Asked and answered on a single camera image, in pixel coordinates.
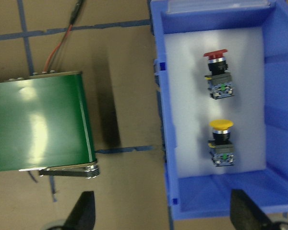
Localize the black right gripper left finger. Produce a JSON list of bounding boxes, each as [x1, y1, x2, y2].
[[42, 190, 96, 230]]

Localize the green conveyor belt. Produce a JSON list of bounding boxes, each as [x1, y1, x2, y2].
[[0, 71, 99, 178]]

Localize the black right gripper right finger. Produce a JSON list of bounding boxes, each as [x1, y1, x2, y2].
[[229, 188, 288, 230]]

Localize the yellow push button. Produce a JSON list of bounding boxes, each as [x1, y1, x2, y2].
[[208, 119, 235, 167]]

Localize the red black wire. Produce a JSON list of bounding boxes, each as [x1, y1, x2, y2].
[[42, 0, 86, 73]]

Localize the red push button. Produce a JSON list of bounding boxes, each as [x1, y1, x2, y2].
[[203, 49, 234, 100]]

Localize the white foam pad destination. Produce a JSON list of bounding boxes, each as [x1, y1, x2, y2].
[[165, 27, 266, 178]]

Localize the blue destination bin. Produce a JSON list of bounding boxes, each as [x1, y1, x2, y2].
[[150, 0, 288, 220]]

